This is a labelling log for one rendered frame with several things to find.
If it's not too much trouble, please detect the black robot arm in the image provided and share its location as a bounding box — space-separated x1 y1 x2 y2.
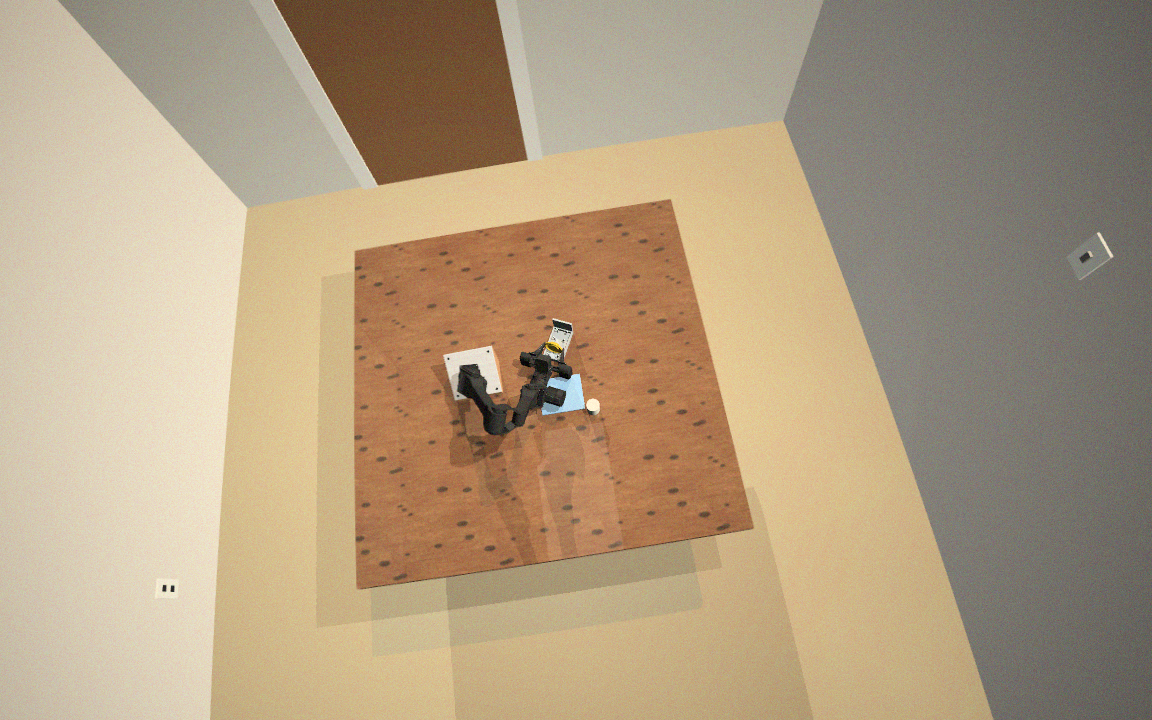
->
457 354 566 435

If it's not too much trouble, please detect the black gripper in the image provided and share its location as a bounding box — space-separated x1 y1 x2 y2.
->
520 342 573 386

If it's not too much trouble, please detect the light blue flat mat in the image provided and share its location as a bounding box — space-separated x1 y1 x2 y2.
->
541 374 585 416

